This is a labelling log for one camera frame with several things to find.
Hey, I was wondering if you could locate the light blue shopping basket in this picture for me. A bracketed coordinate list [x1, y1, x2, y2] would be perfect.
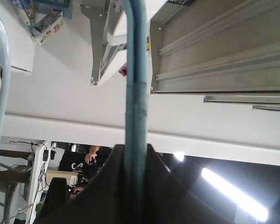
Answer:
[0, 0, 147, 224]

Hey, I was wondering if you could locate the white store shelving unit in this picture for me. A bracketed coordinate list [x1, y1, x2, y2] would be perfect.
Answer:
[9, 0, 280, 112]

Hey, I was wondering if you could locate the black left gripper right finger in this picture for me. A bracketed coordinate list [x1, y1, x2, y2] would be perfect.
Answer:
[144, 144, 231, 224]

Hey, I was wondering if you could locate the person in black shirt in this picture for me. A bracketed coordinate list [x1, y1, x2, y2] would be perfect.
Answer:
[58, 146, 112, 199]

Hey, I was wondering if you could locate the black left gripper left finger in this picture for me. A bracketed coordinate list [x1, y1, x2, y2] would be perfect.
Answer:
[37, 145, 125, 224]

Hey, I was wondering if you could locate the white office desk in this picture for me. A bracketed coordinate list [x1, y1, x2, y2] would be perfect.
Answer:
[1, 140, 51, 224]

